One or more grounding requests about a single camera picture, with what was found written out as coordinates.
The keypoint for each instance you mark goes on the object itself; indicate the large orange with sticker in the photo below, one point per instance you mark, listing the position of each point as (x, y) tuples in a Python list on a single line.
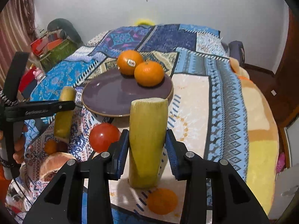
[(128, 61)]

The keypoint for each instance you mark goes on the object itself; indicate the purple ceramic plate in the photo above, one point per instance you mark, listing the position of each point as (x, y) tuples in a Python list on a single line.
[(111, 93)]

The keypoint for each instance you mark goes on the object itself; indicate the brown wooden door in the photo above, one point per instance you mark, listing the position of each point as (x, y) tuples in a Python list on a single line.
[(282, 93)]

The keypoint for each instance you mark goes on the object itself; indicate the smaller orange on plate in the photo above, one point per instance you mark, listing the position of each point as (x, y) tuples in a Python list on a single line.
[(149, 73)]

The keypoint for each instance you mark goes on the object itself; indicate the small orange mandarin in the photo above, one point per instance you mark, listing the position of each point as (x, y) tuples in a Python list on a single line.
[(162, 201)]

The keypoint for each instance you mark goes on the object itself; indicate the yellow-green sugarcane piece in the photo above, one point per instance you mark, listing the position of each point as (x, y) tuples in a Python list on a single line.
[(63, 120), (147, 133)]

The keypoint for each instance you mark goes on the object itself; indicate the blue patchwork bedspread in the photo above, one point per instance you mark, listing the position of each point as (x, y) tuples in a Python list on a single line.
[(148, 55)]

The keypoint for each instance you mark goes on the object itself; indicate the striped pink curtain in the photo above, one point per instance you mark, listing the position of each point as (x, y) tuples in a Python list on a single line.
[(17, 31)]

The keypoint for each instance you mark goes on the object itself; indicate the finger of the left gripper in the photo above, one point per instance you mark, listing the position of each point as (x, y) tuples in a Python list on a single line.
[(36, 109), (14, 75)]

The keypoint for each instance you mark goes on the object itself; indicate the green storage box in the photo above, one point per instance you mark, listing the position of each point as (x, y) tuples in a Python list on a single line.
[(57, 54)]

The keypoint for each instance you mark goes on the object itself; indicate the yellow plush behind bed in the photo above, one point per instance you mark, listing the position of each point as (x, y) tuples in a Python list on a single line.
[(146, 22)]

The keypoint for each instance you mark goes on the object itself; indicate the dark blue bag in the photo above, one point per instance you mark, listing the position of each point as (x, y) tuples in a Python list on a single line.
[(236, 50)]

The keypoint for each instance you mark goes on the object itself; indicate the tiny orange kumquat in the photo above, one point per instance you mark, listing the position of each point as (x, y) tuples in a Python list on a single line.
[(51, 147)]

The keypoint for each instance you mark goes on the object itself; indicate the person's left hand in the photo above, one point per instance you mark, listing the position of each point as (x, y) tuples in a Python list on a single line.
[(19, 148)]

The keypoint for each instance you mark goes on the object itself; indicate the dark grey plush toy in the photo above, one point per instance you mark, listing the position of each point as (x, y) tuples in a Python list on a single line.
[(68, 28)]

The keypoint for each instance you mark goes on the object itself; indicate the red tomato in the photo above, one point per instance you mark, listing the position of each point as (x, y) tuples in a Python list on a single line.
[(102, 135)]

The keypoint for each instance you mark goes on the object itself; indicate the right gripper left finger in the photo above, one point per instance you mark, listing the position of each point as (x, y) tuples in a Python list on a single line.
[(62, 199)]

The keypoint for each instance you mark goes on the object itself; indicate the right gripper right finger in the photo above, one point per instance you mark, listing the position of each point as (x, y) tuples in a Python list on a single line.
[(232, 199)]

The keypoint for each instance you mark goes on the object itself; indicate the yellow orange fleece blanket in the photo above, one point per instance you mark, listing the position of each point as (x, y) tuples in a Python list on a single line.
[(263, 139)]

